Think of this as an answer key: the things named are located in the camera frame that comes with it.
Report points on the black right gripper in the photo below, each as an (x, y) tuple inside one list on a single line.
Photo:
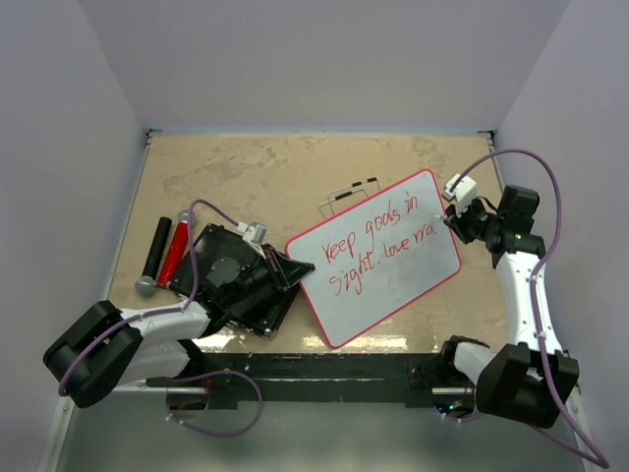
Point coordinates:
[(459, 224)]

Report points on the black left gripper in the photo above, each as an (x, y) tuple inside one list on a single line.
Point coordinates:
[(283, 272)]

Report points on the pink framed whiteboard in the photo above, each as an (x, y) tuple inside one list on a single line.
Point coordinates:
[(376, 257)]

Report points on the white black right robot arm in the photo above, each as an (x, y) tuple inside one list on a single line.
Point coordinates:
[(529, 378)]

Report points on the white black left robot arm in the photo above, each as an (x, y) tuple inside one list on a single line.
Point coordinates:
[(108, 346)]

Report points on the red microphone silver head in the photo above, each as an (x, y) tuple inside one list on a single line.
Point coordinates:
[(172, 255)]

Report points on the black microphone tube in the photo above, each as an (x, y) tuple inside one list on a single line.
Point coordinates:
[(156, 248)]

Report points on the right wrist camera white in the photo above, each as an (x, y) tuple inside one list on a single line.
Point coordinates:
[(460, 191)]

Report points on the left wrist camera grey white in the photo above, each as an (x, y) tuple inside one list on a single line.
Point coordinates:
[(253, 233)]

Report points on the wire whiteboard stand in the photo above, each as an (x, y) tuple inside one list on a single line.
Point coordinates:
[(367, 187)]

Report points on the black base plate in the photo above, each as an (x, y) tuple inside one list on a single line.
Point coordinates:
[(414, 380)]

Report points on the aluminium frame rail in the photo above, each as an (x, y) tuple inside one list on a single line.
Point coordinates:
[(59, 440)]

